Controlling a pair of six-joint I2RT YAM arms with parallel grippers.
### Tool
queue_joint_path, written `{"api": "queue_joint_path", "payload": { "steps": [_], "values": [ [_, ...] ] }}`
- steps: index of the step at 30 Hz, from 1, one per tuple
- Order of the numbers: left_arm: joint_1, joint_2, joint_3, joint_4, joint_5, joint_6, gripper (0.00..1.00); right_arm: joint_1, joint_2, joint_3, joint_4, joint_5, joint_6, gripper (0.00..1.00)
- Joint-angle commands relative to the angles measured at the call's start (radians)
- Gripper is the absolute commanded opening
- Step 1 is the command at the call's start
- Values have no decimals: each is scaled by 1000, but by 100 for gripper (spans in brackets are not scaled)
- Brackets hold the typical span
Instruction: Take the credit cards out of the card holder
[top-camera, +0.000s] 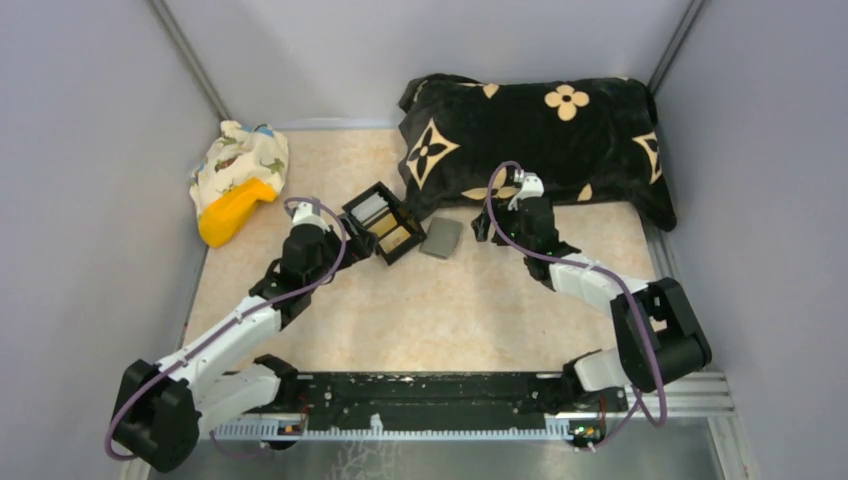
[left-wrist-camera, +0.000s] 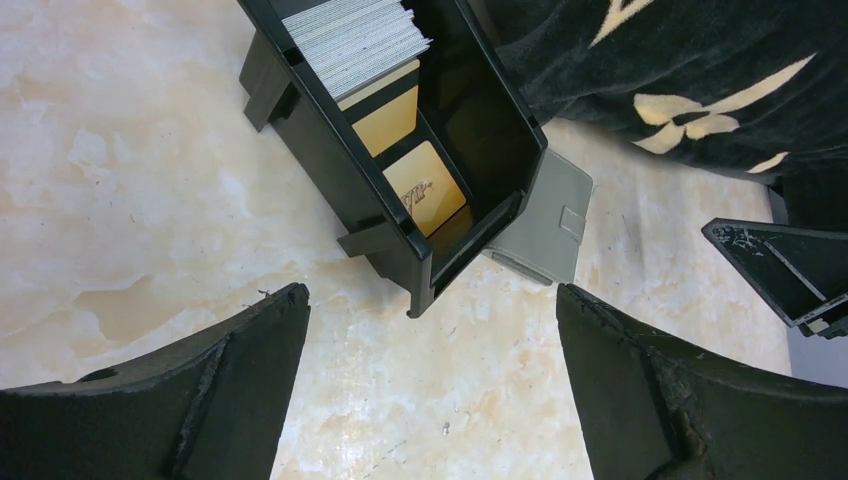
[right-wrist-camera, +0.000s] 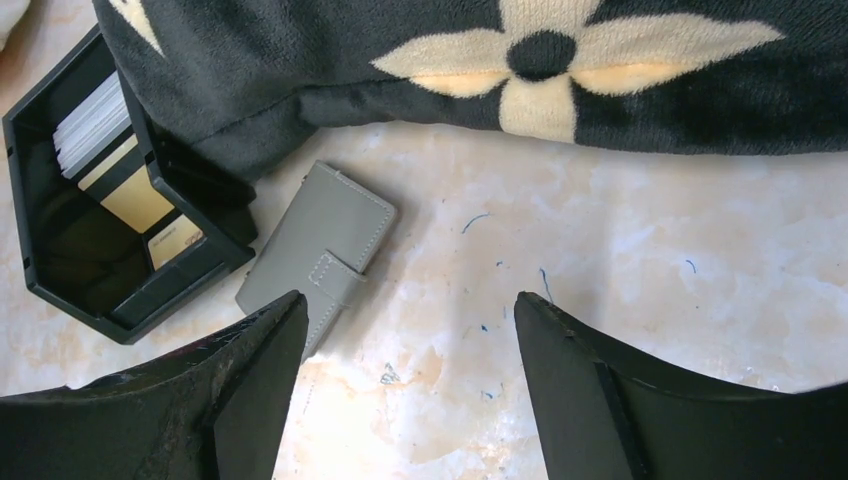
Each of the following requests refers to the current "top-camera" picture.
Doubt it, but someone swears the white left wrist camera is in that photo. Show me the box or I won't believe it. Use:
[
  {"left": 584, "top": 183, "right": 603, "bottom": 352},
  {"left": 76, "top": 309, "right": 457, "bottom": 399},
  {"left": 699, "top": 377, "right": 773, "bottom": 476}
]
[{"left": 291, "top": 202, "right": 331, "bottom": 232}]

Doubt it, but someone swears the grey card holder wallet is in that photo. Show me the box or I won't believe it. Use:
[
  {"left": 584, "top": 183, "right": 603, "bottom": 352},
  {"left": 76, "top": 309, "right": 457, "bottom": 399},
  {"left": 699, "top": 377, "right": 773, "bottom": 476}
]
[{"left": 419, "top": 217, "right": 463, "bottom": 260}]

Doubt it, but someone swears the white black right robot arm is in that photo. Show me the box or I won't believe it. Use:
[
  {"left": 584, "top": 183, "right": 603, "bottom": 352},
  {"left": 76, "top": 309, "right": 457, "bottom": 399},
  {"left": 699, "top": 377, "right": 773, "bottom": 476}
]
[{"left": 475, "top": 197, "right": 712, "bottom": 422}]

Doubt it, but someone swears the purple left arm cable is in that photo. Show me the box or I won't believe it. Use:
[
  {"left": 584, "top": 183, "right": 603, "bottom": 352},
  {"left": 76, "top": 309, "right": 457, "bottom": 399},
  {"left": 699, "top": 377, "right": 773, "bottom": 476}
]
[{"left": 103, "top": 196, "right": 348, "bottom": 462}]

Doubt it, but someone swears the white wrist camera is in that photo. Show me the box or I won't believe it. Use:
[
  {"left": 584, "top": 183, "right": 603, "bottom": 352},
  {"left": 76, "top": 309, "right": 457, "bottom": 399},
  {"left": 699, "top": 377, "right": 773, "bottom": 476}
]
[
  {"left": 291, "top": 202, "right": 331, "bottom": 232},
  {"left": 507, "top": 170, "right": 545, "bottom": 211}
]

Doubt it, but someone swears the black compartment tray box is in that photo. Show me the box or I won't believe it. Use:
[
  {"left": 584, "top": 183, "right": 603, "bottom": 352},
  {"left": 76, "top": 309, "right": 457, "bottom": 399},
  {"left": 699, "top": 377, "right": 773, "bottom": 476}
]
[{"left": 342, "top": 182, "right": 427, "bottom": 266}]

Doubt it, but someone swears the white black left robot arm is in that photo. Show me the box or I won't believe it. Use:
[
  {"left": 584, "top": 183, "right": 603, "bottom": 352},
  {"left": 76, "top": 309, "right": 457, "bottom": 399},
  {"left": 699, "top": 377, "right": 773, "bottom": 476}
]
[{"left": 103, "top": 220, "right": 362, "bottom": 472}]

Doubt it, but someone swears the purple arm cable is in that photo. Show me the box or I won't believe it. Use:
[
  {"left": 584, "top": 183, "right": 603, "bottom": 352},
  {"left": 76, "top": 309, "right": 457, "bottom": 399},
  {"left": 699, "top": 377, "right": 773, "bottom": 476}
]
[
  {"left": 485, "top": 160, "right": 669, "bottom": 452},
  {"left": 103, "top": 196, "right": 348, "bottom": 462}
]

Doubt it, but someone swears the yellow cloth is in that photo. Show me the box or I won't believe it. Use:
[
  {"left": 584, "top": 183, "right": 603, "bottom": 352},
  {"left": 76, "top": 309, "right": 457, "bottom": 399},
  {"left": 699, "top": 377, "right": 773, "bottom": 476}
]
[{"left": 198, "top": 178, "right": 279, "bottom": 248}]

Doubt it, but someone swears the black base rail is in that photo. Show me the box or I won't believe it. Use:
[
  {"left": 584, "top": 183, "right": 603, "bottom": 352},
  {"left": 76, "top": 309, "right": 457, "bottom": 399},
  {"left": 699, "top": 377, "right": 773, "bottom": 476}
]
[{"left": 253, "top": 372, "right": 629, "bottom": 433}]

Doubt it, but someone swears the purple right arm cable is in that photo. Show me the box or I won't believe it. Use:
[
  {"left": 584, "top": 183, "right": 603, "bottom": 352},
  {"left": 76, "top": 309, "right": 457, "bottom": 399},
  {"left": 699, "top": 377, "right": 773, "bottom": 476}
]
[{"left": 485, "top": 160, "right": 669, "bottom": 452}]

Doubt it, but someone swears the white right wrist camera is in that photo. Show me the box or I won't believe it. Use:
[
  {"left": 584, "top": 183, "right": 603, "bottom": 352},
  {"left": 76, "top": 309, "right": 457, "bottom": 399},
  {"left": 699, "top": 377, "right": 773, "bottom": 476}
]
[{"left": 507, "top": 170, "right": 545, "bottom": 211}]

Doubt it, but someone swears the dinosaur print cloth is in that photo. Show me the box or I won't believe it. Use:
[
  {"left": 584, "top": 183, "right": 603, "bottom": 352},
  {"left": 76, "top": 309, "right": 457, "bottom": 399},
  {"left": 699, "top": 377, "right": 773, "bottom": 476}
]
[{"left": 189, "top": 120, "right": 289, "bottom": 215}]

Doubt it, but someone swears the black floral pillow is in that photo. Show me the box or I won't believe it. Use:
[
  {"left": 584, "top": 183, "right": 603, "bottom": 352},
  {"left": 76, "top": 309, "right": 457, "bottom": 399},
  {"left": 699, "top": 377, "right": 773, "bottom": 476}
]
[{"left": 398, "top": 74, "right": 677, "bottom": 231}]

